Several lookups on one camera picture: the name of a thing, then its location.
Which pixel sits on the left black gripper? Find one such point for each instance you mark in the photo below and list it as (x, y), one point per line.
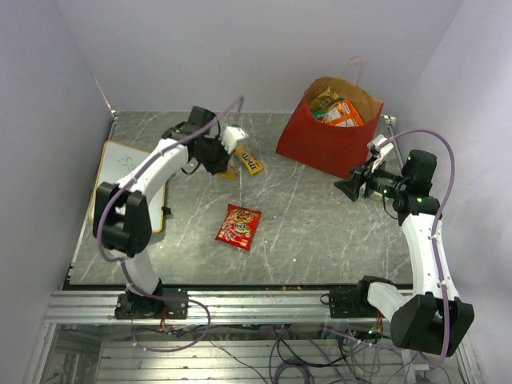
(222, 166)

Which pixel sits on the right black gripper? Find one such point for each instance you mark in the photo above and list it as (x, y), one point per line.
(351, 186)

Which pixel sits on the orange Fox's candy bag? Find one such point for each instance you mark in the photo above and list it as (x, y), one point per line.
(230, 173)

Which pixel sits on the yellow M&M's bag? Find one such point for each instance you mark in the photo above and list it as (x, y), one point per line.
(253, 165)

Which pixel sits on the red paper bag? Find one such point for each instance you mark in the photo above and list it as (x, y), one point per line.
(318, 144)

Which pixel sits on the orange snack packet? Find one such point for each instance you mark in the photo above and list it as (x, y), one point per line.
(342, 114)

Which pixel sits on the small red snack packet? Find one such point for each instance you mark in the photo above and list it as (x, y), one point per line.
(239, 226)

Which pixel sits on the brown snack pouch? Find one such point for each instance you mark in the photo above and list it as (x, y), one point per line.
(325, 100)

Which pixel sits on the teal Fox's candy bag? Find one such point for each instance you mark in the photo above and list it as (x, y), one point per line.
(319, 114)

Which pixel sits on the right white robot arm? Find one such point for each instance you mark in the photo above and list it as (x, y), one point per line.
(433, 320)

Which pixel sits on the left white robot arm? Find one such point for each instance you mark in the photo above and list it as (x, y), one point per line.
(122, 225)

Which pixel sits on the small white box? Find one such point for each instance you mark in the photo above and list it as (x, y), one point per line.
(376, 196)

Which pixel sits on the small whiteboard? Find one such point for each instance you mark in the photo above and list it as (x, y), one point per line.
(117, 161)

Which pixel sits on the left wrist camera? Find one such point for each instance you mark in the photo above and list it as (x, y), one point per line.
(232, 137)

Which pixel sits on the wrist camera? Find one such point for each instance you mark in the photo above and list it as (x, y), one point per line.
(379, 148)
(232, 137)

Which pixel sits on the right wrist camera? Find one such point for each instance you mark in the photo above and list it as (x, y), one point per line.
(379, 148)

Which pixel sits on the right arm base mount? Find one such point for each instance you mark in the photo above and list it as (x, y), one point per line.
(346, 302)

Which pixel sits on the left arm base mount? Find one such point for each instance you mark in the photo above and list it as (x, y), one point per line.
(131, 306)

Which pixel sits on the aluminium rail frame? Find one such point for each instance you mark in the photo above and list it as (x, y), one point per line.
(228, 336)

